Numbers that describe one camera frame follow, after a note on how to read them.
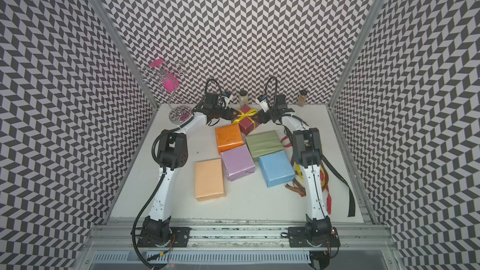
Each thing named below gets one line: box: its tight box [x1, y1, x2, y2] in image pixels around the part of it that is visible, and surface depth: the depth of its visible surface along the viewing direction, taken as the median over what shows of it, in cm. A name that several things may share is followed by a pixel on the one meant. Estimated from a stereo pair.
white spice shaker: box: [239, 90, 249, 108], surface depth 117 cm
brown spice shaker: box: [297, 89, 308, 107], surface depth 114 cm
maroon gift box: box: [231, 105, 260, 136], surface depth 104 cm
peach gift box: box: [194, 158, 227, 202], surface depth 85 cm
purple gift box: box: [220, 143, 256, 182], surface depth 90 cm
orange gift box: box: [215, 123, 245, 155], surface depth 97 cm
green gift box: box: [245, 130, 285, 162], surface depth 96 cm
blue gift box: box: [258, 150, 295, 188], surface depth 88 cm
